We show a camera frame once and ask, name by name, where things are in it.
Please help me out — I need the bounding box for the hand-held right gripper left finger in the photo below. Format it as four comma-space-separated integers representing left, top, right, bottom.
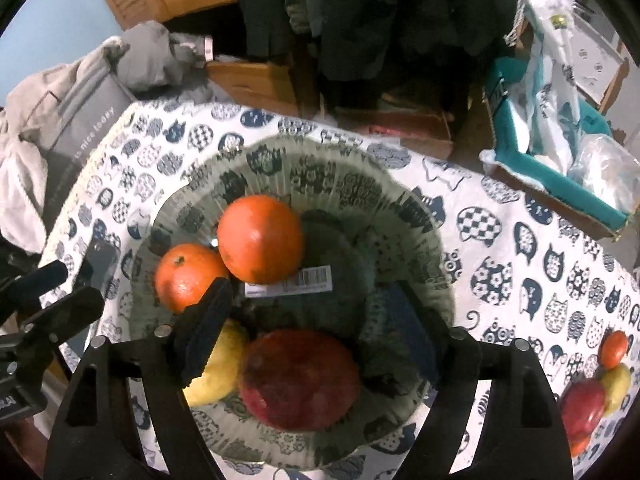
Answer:
45, 276, 236, 480

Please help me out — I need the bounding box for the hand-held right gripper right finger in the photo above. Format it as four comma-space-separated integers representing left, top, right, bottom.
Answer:
381, 282, 573, 480

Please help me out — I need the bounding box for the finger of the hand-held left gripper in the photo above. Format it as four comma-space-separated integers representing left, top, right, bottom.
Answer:
20, 287, 106, 361
0, 237, 121, 307

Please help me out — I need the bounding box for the yellow pear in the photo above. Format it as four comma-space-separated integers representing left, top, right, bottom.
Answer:
182, 317, 251, 407

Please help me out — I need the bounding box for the orange with green stem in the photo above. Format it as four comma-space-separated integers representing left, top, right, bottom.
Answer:
154, 243, 231, 315

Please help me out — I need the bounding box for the red apple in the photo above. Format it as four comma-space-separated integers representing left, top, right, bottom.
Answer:
237, 330, 362, 431
559, 379, 607, 438

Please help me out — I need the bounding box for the large orange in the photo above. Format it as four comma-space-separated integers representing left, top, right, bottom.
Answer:
216, 195, 306, 285

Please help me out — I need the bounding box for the ribbed glass bowl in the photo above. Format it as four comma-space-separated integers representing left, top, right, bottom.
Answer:
127, 135, 456, 466

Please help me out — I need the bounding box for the cat print tablecloth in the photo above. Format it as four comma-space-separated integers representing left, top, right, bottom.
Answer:
37, 97, 640, 480

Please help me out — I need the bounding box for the light grey garment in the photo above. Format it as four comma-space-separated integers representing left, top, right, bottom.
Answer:
0, 37, 131, 256

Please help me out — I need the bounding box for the small tangerine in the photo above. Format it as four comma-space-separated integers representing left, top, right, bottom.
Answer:
598, 330, 629, 370

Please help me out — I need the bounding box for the teal storage box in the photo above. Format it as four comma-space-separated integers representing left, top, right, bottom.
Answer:
480, 55, 631, 241

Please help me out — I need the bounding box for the small yellow fruit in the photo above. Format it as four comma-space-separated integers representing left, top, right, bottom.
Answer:
600, 364, 632, 416

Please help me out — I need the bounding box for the dark grey garment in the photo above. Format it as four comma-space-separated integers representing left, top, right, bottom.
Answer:
117, 21, 216, 93

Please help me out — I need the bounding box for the wooden drawer box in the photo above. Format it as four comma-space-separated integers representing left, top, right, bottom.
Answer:
205, 60, 301, 118

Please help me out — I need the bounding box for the clear plastic bag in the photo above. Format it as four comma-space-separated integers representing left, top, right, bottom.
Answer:
567, 135, 640, 216

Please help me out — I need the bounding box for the patterned plastic bag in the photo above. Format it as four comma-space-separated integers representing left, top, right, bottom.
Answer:
505, 0, 613, 176

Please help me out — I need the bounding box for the black coat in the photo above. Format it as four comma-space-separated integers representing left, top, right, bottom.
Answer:
230, 0, 526, 86

